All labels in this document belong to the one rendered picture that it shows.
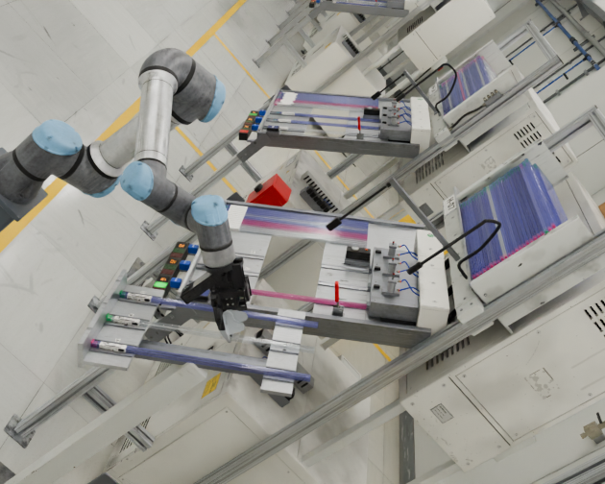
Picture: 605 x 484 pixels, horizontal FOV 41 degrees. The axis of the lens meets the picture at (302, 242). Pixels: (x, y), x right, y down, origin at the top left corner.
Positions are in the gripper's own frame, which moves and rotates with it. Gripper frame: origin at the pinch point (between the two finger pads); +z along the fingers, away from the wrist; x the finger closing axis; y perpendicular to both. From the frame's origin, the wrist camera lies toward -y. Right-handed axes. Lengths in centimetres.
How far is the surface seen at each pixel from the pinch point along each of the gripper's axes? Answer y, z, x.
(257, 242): -5, 11, 71
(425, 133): 53, 16, 175
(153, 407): -21.7, 18.0, -2.9
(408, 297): 43, 15, 37
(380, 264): 35, 14, 55
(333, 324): 22.1, 16.8, 28.4
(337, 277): 22, 17, 55
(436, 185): 56, 40, 173
